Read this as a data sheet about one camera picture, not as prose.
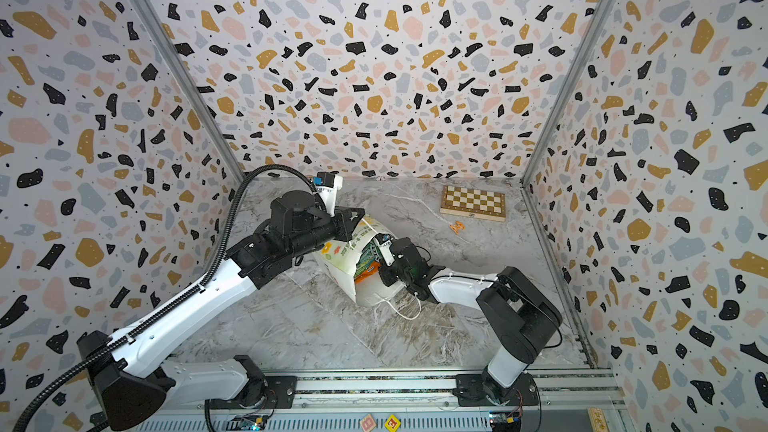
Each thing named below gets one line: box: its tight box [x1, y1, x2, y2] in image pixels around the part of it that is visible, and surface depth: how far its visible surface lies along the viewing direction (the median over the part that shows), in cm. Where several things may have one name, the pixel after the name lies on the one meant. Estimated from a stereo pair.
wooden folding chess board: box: [440, 185, 506, 222], surface depth 114 cm
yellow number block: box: [384, 414, 402, 432], surface depth 70 cm
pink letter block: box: [360, 414, 377, 432], surface depth 70 cm
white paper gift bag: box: [314, 217, 406, 305], surface depth 78 cm
